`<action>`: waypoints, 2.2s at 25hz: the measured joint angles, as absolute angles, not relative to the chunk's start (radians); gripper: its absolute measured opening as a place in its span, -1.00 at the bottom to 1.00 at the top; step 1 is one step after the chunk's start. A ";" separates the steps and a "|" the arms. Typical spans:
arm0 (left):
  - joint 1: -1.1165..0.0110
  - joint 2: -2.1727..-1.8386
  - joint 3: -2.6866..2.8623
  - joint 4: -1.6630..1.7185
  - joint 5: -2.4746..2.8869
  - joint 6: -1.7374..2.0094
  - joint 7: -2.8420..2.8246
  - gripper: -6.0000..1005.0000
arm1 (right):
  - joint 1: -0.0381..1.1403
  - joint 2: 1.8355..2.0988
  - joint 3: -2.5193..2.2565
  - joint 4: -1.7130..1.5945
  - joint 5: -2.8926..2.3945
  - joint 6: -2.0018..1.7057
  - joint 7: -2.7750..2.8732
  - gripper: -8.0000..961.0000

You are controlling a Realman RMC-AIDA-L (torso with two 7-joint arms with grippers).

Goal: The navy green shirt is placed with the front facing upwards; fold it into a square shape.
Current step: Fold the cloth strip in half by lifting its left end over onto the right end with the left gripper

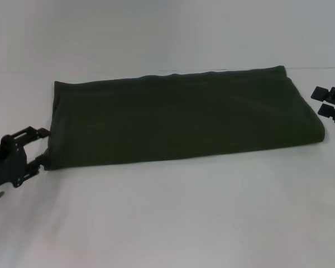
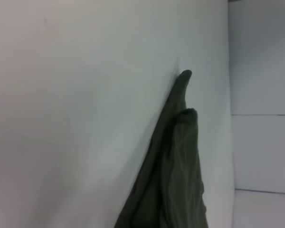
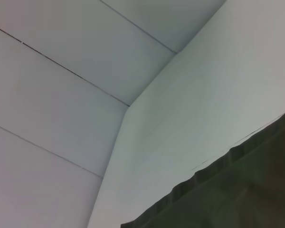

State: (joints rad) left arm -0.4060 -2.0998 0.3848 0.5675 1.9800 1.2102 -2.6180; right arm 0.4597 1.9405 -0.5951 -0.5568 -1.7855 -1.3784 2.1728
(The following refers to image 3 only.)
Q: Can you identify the dark green FREE T-shirt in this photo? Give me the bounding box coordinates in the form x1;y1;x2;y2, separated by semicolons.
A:
120;107;285;228

